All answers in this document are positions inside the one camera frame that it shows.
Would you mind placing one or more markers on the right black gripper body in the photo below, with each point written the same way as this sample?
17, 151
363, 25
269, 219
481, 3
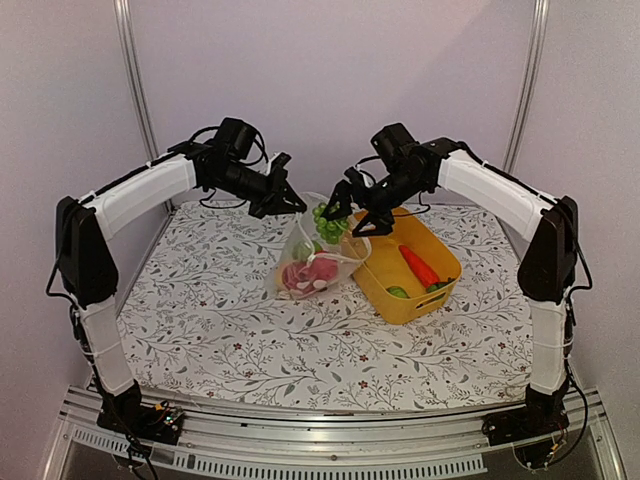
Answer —
390, 194

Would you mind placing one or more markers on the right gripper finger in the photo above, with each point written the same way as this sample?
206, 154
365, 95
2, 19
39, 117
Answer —
373, 227
340, 203

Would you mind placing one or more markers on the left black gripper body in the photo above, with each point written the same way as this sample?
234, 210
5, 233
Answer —
244, 184

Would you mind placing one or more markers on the green toy grapes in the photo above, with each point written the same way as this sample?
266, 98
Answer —
331, 231

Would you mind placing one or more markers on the clear zip top bag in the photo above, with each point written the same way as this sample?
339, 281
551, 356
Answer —
351, 253

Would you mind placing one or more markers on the green toy lime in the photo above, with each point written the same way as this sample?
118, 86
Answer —
302, 251

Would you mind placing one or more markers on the red toy apple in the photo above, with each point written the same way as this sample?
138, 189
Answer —
322, 271

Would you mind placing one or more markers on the orange toy carrot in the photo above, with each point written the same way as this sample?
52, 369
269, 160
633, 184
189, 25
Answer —
421, 270

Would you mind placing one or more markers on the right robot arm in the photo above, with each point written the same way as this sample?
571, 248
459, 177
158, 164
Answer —
546, 274

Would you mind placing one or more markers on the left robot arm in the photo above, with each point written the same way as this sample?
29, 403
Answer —
89, 276

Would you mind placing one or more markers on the yellow plastic basket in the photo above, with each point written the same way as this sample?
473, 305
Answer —
386, 267

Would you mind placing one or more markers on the small green toy vegetable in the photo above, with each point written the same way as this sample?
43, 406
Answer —
398, 292

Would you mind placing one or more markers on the green toy bitter gourd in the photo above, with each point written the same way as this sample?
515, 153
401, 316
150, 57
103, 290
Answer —
439, 285

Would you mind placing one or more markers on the floral tablecloth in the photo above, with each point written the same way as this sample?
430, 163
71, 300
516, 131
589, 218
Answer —
199, 320

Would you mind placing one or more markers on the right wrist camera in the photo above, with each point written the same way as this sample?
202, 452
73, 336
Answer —
359, 178

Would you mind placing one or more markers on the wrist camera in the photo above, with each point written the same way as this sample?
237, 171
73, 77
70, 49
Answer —
359, 178
277, 161

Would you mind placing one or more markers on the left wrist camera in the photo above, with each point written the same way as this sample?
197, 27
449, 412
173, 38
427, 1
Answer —
277, 161

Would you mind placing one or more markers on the left aluminium frame post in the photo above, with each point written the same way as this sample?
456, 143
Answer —
134, 77

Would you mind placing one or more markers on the aluminium frame post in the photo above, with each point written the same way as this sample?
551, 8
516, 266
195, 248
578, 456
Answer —
531, 69
134, 77

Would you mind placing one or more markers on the right aluminium frame post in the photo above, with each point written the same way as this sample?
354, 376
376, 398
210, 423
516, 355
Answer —
531, 69

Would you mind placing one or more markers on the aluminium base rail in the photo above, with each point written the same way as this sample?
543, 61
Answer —
229, 440

